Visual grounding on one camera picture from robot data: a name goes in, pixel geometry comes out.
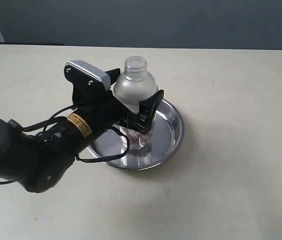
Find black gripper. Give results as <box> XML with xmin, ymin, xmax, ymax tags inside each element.
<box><xmin>72</xmin><ymin>68</ymin><xmax>164</xmax><ymax>136</ymax></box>

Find round stainless steel plate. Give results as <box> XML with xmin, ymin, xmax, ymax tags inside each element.
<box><xmin>87</xmin><ymin>99</ymin><xmax>185</xmax><ymax>171</ymax></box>

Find clear plastic shaker bottle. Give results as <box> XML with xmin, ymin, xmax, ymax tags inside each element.
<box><xmin>113</xmin><ymin>56</ymin><xmax>158</xmax><ymax>156</ymax></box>

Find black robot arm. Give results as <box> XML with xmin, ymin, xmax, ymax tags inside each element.
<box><xmin>0</xmin><ymin>62</ymin><xmax>164</xmax><ymax>193</ymax></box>

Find black camera cable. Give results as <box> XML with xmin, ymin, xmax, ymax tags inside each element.
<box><xmin>0</xmin><ymin>104</ymin><xmax>131</xmax><ymax>186</ymax></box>

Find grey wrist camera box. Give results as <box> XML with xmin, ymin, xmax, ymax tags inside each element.
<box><xmin>64</xmin><ymin>60</ymin><xmax>111</xmax><ymax>91</ymax></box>

